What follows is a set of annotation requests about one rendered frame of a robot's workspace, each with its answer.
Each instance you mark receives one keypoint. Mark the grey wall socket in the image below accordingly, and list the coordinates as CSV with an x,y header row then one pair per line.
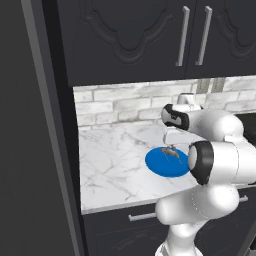
x,y
218,84
203,85

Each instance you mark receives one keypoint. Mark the dark wall cupboard door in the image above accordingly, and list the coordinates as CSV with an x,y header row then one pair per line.
x,y
233,33
126,36

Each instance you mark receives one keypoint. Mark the blue round plate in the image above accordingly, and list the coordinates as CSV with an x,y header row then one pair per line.
x,y
160,165

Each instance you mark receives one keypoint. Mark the dark drawer front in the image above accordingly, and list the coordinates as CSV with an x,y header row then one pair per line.
x,y
110,233

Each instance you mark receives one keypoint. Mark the dark grey fridge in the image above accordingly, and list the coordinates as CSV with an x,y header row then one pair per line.
x,y
30,140

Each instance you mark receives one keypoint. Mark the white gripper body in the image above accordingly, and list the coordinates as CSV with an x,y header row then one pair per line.
x,y
178,136

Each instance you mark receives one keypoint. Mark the grey fish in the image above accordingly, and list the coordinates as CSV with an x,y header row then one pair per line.
x,y
170,152

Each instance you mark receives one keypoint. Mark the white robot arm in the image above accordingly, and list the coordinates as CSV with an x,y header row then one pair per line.
x,y
213,160

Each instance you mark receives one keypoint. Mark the black hob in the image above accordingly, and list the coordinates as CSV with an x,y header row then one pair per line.
x,y
248,126

